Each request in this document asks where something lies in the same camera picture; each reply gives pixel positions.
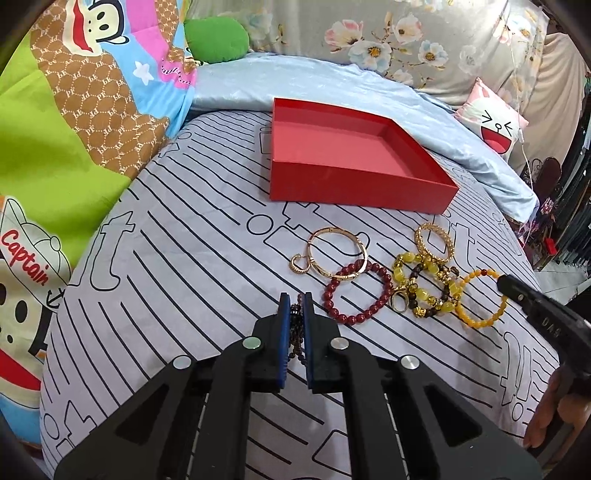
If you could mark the grey floral pillow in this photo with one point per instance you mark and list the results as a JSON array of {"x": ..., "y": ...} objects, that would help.
[{"x": 438, "y": 47}]

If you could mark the striped grey bed sheet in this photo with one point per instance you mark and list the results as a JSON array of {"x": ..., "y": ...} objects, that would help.
[{"x": 194, "y": 252}]

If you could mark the red shallow tray box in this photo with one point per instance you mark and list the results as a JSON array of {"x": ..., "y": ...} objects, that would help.
[{"x": 328, "y": 154}]

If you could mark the green plush pillow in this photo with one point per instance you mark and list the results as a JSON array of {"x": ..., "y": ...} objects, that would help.
[{"x": 216, "y": 39}]

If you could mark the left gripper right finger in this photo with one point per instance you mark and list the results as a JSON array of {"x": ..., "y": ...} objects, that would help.
[{"x": 323, "y": 371}]

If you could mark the pink white cat cushion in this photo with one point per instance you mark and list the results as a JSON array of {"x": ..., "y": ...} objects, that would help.
[{"x": 491, "y": 119}]

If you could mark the colourful monkey cartoon quilt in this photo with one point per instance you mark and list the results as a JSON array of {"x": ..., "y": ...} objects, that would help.
[{"x": 91, "y": 93}]

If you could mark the light blue blanket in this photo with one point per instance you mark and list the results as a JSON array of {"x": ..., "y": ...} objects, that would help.
[{"x": 253, "y": 82}]

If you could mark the right hand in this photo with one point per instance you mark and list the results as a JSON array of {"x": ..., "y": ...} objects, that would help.
[{"x": 573, "y": 409}]

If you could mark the thin gold bangle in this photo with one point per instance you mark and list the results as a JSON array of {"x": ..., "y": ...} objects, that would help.
[{"x": 332, "y": 252}]

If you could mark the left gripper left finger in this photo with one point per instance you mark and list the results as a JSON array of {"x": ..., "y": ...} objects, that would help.
[{"x": 268, "y": 370}]

